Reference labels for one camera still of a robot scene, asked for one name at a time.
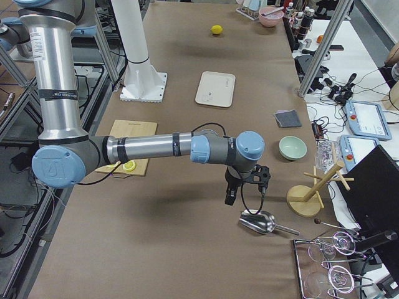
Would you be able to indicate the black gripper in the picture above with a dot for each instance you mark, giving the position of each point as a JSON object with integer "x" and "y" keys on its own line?
{"x": 232, "y": 180}

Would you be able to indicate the yellow lemon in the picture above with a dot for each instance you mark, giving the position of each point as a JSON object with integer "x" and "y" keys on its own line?
{"x": 216, "y": 29}

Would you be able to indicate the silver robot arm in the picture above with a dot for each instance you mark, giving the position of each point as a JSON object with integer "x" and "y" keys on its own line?
{"x": 67, "y": 153}
{"x": 15, "y": 34}

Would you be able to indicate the cream rabbit tray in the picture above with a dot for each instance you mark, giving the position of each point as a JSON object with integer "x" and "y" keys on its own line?
{"x": 215, "y": 89}

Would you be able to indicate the wooden mug tree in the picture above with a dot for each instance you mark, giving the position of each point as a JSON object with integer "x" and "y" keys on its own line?
{"x": 306, "y": 201}

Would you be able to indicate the mint green bowl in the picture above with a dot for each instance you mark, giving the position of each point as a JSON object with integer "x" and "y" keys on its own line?
{"x": 292, "y": 148}

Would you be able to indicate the grey folded cloth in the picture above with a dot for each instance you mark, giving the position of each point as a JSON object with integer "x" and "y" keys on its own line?
{"x": 287, "y": 119}

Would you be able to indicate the lemon slice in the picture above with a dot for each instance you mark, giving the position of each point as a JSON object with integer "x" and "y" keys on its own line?
{"x": 129, "y": 166}

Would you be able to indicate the bamboo cutting board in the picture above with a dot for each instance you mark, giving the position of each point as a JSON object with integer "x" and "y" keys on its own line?
{"x": 125, "y": 128}

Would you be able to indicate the lower teach pendant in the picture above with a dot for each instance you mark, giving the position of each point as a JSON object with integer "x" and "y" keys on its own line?
{"x": 355, "y": 148}

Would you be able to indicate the teach pendant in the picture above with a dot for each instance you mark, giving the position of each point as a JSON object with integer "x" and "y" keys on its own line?
{"x": 367, "y": 119}
{"x": 355, "y": 148}

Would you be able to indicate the black monitor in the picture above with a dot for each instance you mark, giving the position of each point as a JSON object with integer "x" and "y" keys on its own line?
{"x": 373, "y": 195}

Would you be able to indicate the upper teach pendant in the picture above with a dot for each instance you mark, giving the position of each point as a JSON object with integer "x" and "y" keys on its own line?
{"x": 367, "y": 119}

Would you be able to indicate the pink bowl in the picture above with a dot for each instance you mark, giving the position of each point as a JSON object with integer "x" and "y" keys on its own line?
{"x": 270, "y": 16}

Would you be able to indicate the black bottle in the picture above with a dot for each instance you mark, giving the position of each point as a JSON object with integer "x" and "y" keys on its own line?
{"x": 305, "y": 24}

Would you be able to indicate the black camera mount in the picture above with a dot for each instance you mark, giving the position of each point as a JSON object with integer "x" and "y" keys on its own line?
{"x": 259, "y": 176}

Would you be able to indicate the black wire glass rack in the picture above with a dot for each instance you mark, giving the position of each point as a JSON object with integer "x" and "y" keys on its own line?
{"x": 323, "y": 268}

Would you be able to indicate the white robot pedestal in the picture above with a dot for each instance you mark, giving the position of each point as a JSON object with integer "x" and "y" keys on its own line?
{"x": 141, "y": 81}

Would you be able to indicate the aluminium frame post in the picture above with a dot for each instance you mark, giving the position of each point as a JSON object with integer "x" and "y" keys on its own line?
{"x": 329, "y": 34}

